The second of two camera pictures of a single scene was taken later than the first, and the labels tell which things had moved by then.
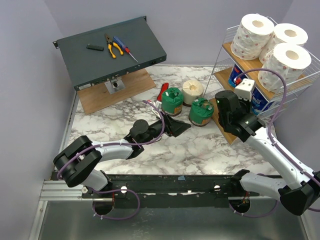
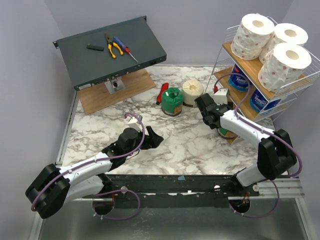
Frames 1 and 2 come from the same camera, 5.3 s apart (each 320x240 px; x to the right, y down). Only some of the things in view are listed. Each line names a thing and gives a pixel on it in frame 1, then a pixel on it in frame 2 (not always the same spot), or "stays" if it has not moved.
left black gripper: [173, 127] to [153, 141]
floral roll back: [289, 61] stays
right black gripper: [222, 120] to [204, 105]
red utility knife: [165, 86] stays
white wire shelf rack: [263, 64] stays
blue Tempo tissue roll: [233, 80] stays
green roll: [200, 112] to [226, 134]
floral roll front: [284, 33] stays
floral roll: [252, 37] stays
